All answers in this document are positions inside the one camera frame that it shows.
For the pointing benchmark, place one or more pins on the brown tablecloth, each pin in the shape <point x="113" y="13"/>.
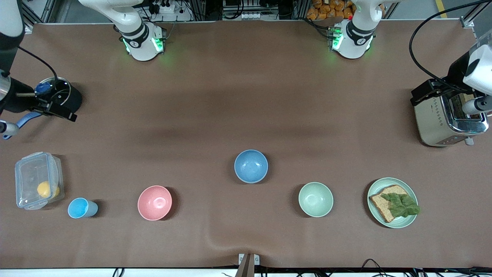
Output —
<point x="246" y="96"/>

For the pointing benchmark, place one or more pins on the beige chrome toaster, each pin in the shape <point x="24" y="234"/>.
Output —
<point x="432" y="123"/>

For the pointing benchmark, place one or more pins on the yellow orange fruit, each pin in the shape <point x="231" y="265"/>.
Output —
<point x="45" y="189"/>

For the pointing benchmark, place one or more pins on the green lettuce leaf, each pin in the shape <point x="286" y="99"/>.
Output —
<point x="401" y="206"/>

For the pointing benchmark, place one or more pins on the pale mint green bowl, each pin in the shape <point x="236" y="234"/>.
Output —
<point x="316" y="199"/>

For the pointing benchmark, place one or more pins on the blue bowl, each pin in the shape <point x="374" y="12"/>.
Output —
<point x="251" y="166"/>

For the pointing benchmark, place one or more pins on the blue cup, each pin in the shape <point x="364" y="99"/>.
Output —
<point x="78" y="208"/>

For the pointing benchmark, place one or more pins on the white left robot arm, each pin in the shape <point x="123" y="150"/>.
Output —
<point x="355" y="38"/>

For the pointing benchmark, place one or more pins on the orange snack bag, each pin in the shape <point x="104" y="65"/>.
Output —
<point x="326" y="9"/>

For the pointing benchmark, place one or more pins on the white power strip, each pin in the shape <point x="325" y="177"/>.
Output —
<point x="169" y="11"/>

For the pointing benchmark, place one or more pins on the clear plastic lidded container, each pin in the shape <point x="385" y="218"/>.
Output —
<point x="30" y="173"/>

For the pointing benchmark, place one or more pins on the pale green plate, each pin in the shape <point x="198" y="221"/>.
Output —
<point x="399" y="222"/>

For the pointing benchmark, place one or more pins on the metal table edge bracket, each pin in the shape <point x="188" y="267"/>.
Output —
<point x="249" y="263"/>

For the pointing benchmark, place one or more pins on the brown bread slice with lettuce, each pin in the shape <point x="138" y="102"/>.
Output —
<point x="380" y="206"/>

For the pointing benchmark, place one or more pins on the pink bowl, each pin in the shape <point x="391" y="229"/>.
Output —
<point x="154" y="203"/>

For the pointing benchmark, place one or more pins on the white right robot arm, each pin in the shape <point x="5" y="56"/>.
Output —
<point x="140" y="42"/>

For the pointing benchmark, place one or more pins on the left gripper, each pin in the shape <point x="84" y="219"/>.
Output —
<point x="455" y="75"/>

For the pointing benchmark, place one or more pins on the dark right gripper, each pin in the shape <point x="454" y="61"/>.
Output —
<point x="16" y="100"/>

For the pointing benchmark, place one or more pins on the glass lid with blue knob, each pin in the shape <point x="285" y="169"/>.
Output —
<point x="61" y="87"/>

